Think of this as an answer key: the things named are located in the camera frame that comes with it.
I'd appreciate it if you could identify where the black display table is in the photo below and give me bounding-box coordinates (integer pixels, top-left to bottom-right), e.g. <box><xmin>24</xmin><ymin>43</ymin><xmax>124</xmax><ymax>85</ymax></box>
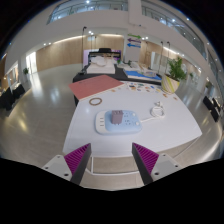
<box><xmin>72</xmin><ymin>64</ymin><xmax>163</xmax><ymax>86</ymax></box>

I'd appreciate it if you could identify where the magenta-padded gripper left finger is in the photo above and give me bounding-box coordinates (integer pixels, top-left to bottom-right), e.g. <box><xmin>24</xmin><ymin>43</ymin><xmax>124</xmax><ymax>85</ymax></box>
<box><xmin>41</xmin><ymin>143</ymin><xmax>92</xmax><ymax>185</ymax></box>

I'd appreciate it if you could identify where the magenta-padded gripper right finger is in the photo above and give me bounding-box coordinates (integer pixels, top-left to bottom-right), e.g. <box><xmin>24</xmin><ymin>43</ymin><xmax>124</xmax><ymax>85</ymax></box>
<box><xmin>131</xmin><ymin>142</ymin><xmax>184</xmax><ymax>186</ymax></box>

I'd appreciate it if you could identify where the black piano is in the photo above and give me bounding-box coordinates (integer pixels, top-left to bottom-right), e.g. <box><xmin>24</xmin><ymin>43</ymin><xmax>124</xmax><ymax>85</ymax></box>
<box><xmin>87</xmin><ymin>47</ymin><xmax>122</xmax><ymax>61</ymax></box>

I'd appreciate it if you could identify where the blue display mat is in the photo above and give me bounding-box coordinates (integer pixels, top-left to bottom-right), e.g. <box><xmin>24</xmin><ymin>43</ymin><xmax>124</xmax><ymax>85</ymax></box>
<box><xmin>123</xmin><ymin>68</ymin><xmax>163</xmax><ymax>82</ymax></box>

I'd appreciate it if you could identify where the black floor lamp stand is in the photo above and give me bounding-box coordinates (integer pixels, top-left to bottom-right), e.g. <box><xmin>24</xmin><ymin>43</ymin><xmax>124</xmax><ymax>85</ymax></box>
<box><xmin>159</xmin><ymin>41</ymin><xmax>164</xmax><ymax>73</ymax></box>
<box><xmin>165</xmin><ymin>41</ymin><xmax>171</xmax><ymax>73</ymax></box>
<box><xmin>79</xmin><ymin>26</ymin><xmax>88</xmax><ymax>75</ymax></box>

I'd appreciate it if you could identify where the colourful sticker sheet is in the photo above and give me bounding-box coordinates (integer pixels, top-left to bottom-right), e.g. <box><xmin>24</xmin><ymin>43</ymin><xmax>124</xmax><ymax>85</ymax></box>
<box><xmin>126</xmin><ymin>81</ymin><xmax>165</xmax><ymax>94</ymax></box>

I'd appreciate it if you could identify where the white and blue power strip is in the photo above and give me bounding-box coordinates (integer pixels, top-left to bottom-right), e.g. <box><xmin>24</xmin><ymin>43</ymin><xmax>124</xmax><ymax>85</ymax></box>
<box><xmin>94</xmin><ymin>110</ymin><xmax>143</xmax><ymax>136</ymax></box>

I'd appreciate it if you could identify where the potted plant in striped pot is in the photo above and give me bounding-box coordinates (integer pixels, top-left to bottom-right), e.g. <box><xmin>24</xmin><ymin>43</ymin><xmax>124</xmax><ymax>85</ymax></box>
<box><xmin>160</xmin><ymin>56</ymin><xmax>188</xmax><ymax>94</ymax></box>

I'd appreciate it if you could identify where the dark covered tables group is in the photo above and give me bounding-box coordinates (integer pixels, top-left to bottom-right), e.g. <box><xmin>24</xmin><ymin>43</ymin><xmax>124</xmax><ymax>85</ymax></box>
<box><xmin>203</xmin><ymin>95</ymin><xmax>223</xmax><ymax>123</ymax></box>
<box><xmin>0</xmin><ymin>83</ymin><xmax>26</xmax><ymax>111</ymax></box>

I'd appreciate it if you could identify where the pink rectangular mat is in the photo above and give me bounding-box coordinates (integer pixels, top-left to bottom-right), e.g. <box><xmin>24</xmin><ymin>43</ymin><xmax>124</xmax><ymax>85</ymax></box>
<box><xmin>68</xmin><ymin>74</ymin><xmax>125</xmax><ymax>100</ymax></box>

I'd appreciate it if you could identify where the direction sign with arrows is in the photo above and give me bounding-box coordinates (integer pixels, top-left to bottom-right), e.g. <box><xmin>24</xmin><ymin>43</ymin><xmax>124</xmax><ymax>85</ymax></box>
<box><xmin>127</xmin><ymin>33</ymin><xmax>142</xmax><ymax>49</ymax></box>

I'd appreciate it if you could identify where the white display model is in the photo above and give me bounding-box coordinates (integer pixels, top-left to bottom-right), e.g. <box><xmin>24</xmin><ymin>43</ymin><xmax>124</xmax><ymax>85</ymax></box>
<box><xmin>87</xmin><ymin>55</ymin><xmax>116</xmax><ymax>74</ymax></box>

